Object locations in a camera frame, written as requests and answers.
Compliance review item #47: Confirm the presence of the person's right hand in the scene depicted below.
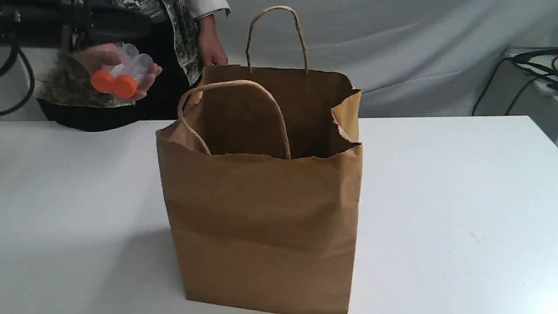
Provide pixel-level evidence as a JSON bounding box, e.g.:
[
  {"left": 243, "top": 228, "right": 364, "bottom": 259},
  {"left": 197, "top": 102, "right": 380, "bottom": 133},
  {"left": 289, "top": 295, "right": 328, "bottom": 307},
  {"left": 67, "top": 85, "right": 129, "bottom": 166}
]
[{"left": 72, "top": 43, "right": 162, "bottom": 101}]

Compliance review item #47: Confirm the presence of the person's left hand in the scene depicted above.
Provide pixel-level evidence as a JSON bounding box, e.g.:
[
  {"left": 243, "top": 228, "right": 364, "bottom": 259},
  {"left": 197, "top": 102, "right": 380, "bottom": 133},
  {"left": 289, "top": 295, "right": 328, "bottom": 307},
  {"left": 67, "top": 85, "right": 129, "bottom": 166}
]
[{"left": 197, "top": 14, "right": 228, "bottom": 66}]

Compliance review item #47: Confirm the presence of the clear tube orange cap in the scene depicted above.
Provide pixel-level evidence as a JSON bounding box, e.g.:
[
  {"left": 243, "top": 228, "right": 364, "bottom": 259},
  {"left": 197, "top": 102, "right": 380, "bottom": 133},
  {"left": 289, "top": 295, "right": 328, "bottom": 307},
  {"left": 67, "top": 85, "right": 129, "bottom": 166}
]
[
  {"left": 90, "top": 43, "right": 139, "bottom": 94},
  {"left": 113, "top": 54, "right": 153, "bottom": 99}
]

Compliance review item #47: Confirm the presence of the brown paper bag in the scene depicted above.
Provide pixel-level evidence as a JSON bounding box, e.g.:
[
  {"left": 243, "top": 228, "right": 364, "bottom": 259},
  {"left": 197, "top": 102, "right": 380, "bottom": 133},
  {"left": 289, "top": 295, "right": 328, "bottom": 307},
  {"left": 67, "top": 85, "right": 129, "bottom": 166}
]
[{"left": 156, "top": 6, "right": 363, "bottom": 314}]

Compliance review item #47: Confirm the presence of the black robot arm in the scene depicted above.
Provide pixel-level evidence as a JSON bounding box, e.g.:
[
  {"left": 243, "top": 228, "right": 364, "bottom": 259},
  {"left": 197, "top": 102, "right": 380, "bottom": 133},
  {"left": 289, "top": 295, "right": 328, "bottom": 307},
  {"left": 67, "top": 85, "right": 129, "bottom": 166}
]
[{"left": 0, "top": 0, "right": 151, "bottom": 116}]

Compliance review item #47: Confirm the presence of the patterned grey jacket torso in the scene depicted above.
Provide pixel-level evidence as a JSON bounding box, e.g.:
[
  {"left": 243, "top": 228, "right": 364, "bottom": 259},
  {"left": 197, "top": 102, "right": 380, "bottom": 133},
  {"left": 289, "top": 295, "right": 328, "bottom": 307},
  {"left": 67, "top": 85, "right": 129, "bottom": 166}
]
[{"left": 34, "top": 0, "right": 231, "bottom": 132}]

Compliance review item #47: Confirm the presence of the grey backdrop cloth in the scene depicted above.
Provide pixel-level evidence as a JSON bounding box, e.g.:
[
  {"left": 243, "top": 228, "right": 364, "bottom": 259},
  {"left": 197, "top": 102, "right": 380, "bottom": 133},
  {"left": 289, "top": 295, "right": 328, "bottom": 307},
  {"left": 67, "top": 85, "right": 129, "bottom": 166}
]
[{"left": 0, "top": 0, "right": 558, "bottom": 122}]

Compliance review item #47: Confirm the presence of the black cable bundle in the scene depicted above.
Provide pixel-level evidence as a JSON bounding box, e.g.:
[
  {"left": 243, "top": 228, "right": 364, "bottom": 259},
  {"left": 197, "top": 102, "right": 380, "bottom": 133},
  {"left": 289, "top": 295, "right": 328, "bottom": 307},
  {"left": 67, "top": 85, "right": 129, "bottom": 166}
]
[{"left": 471, "top": 49, "right": 558, "bottom": 117}]

